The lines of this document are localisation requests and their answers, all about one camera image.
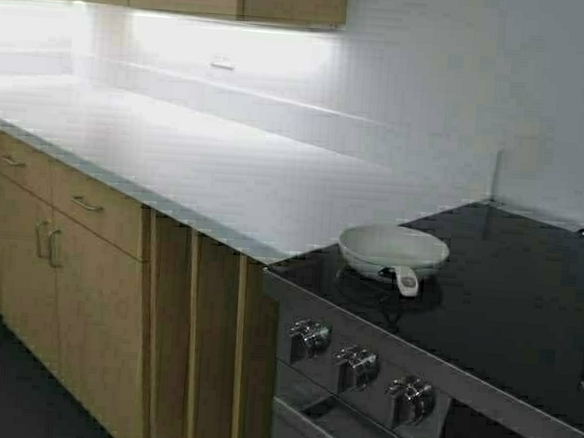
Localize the drawer handle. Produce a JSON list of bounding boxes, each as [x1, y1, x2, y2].
[[71, 196, 104, 213], [1, 155, 26, 168]]

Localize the steel oven front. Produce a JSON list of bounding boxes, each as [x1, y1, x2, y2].
[[262, 270, 584, 438]]

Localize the right drawer handle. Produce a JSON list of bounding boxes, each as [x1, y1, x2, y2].
[[71, 196, 104, 213]]

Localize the chrome stove knob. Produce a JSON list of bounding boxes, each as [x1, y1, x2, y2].
[[288, 318, 332, 363], [385, 376, 436, 429], [334, 345, 380, 393]]

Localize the cabinet door handle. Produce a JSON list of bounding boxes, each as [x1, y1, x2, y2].
[[34, 220, 49, 259], [48, 229, 62, 269]]

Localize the white frying pan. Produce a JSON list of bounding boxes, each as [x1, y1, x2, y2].
[[338, 224, 450, 298]]

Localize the right cabinet door handle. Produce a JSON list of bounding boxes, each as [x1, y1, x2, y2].
[[48, 229, 62, 269]]

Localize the left drawer handle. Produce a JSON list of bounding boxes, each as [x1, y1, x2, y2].
[[1, 155, 26, 168]]

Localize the right chrome stove knob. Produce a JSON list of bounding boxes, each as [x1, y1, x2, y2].
[[385, 376, 436, 429]]

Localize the left chrome stove knob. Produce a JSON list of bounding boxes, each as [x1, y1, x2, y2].
[[288, 318, 332, 363]]

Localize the middle chrome stove knob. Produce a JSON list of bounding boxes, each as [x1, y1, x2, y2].
[[334, 345, 380, 393]]

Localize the wooden lower cabinets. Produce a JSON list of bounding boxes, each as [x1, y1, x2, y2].
[[0, 131, 277, 438]]

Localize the left cabinet door handle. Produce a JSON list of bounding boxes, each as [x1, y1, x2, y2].
[[34, 220, 49, 259]]

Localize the black glass stove cooktop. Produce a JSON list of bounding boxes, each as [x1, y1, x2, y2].
[[276, 203, 584, 432]]

